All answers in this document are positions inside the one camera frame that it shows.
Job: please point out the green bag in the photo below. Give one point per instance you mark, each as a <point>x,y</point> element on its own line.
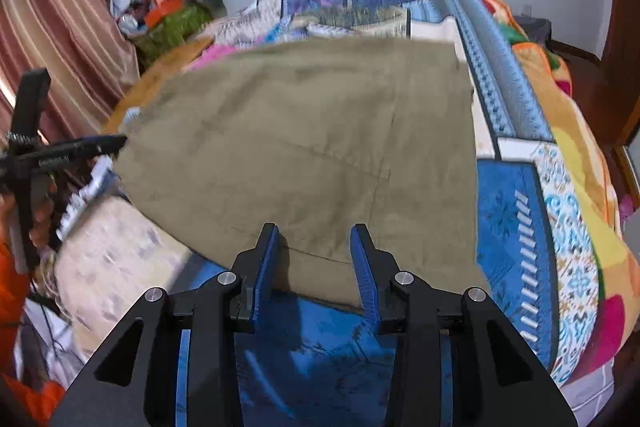
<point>172,27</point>

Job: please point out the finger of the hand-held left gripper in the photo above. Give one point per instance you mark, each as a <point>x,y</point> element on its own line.
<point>95,144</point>

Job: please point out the person's left hand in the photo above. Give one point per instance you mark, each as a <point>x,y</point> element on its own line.
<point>42,217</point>

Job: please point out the beige floral bedsheet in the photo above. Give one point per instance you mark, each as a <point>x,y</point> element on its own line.
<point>115,267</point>

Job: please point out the orange clothing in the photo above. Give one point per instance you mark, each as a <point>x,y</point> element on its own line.
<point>30,399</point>

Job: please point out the dark chair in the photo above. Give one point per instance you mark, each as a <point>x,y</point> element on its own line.
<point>535,29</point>

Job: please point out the pink striped curtain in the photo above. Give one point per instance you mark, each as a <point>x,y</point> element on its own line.
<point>60,17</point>

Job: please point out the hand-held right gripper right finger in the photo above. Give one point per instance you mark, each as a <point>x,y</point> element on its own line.
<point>361,267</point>

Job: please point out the olive green pants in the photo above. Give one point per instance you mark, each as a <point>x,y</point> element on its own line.
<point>310,147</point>

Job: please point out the blue patchwork printed blanket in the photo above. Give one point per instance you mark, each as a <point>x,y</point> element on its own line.
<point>520,207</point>

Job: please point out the pile of mixed clothes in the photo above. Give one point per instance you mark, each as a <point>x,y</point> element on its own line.
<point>150,4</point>

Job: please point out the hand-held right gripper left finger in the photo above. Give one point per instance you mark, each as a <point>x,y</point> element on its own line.
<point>266,267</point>

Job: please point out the wooden door frame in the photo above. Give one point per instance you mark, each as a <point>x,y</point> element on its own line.
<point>622,47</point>

